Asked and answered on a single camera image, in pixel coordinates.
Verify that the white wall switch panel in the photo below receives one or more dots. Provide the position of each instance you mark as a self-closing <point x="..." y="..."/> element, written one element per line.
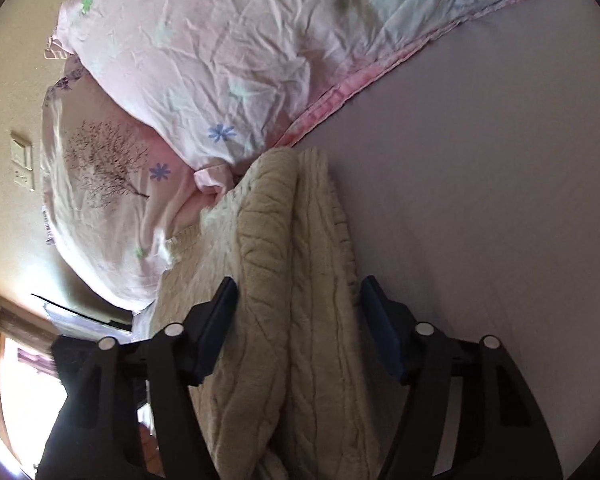
<point x="22" y="152"/>

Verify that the pink floral quilt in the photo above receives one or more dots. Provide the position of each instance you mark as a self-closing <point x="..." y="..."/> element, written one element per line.
<point x="240" y="50"/>

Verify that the window with curtain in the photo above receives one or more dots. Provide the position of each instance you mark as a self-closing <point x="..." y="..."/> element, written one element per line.
<point x="15" y="395"/>

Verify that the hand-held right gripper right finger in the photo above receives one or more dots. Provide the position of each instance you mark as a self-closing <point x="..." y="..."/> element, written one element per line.
<point x="380" y="327"/>

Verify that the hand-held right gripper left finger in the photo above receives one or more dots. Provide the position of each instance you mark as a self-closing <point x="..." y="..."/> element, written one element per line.
<point x="219" y="321"/>

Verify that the pink tree-print pillow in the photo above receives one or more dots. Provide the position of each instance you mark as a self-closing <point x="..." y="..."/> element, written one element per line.
<point x="110" y="195"/>

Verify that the white wall socket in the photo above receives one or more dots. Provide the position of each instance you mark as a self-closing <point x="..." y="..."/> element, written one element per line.
<point x="24" y="178"/>

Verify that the lavender bed sheet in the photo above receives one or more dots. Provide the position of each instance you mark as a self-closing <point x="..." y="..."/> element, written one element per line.
<point x="480" y="185"/>

